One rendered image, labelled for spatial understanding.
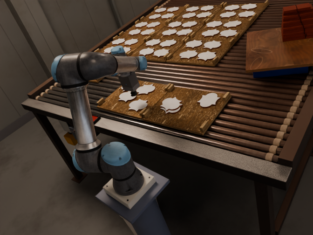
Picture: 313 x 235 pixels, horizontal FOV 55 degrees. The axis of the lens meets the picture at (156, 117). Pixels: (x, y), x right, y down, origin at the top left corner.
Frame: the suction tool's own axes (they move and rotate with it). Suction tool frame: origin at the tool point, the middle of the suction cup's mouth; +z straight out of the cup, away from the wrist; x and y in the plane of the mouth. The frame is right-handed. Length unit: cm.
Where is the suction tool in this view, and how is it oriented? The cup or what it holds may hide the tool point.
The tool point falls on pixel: (134, 94)
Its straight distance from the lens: 184.6
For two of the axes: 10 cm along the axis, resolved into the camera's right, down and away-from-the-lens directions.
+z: 2.7, 7.7, 5.8
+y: -8.0, -1.6, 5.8
